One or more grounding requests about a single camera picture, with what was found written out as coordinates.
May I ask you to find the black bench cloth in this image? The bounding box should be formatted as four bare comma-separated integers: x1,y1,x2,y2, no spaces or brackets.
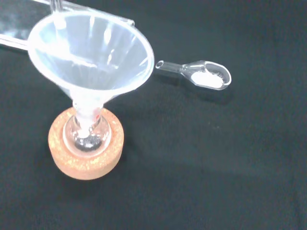
0,0,307,230

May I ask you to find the clear acrylic funnel stand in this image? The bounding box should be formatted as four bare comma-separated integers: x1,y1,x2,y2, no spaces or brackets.
0,0,136,52

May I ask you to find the cork ring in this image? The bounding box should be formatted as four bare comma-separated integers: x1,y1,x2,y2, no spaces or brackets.
47,106,124,179

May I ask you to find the translucent plastic funnel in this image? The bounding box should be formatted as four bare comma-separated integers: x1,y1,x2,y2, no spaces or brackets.
27,11,154,125

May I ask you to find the small round-bottom glass flask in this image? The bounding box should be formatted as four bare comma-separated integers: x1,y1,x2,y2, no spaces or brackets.
63,105,112,153

